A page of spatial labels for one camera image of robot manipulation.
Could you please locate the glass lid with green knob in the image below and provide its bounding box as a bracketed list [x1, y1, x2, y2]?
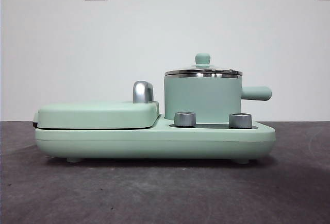
[164, 52, 243, 77]

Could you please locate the mint green steamer pot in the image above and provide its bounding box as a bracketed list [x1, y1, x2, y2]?
[163, 70, 273, 122]

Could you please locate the silver control knob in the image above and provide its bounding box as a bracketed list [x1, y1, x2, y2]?
[228, 112, 253, 129]
[174, 111, 196, 127]

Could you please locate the mint green breakfast machine base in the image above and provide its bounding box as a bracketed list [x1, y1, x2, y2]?
[34, 114, 276, 164]

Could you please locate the mint green griddle cover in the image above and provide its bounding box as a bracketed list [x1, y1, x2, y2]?
[32, 100, 161, 129]

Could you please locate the chrome griddle cover handle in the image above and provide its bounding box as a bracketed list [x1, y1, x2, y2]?
[132, 80, 155, 104]

